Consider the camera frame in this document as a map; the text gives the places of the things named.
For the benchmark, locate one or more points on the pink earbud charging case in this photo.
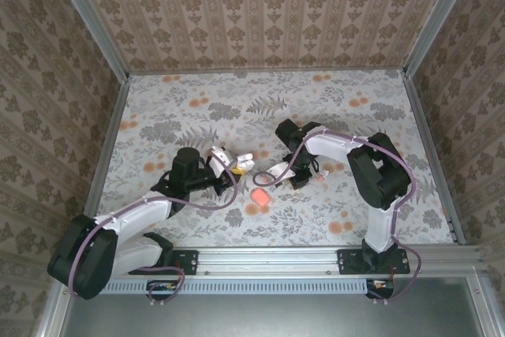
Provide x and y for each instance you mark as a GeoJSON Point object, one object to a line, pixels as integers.
{"type": "Point", "coordinates": [260, 197]}

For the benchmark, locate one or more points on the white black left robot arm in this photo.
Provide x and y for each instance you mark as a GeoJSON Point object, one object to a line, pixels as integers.
{"type": "Point", "coordinates": [130, 212]}

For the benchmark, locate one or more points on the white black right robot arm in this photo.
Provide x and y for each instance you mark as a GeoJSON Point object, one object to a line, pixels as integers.
{"type": "Point", "coordinates": [378, 230]}

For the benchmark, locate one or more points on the floral patterned table cover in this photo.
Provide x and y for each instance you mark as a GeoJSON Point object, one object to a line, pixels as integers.
{"type": "Point", "coordinates": [236, 116]}

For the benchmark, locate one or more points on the grey metal plate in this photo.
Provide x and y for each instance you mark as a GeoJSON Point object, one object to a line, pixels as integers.
{"type": "Point", "coordinates": [276, 317]}

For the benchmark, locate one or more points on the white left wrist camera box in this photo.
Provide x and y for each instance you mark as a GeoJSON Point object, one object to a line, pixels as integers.
{"type": "Point", "coordinates": [218, 154]}

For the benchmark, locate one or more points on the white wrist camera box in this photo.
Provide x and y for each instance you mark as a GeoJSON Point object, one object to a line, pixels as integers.
{"type": "Point", "coordinates": [281, 172]}
{"type": "Point", "coordinates": [218, 154]}

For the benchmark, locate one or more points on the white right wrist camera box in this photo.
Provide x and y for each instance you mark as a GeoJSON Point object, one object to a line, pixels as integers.
{"type": "Point", "coordinates": [281, 172]}

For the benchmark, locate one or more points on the aluminium mounting rail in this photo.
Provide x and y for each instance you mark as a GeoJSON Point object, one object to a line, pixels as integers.
{"type": "Point", "coordinates": [268, 262]}

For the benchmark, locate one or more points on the aluminium frame side rail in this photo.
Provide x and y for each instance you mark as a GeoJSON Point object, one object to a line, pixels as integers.
{"type": "Point", "coordinates": [434, 155]}
{"type": "Point", "coordinates": [104, 155]}

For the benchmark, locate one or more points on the aluminium frame post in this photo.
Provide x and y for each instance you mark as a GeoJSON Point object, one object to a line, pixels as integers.
{"type": "Point", "coordinates": [90, 21]}
{"type": "Point", "coordinates": [438, 21]}

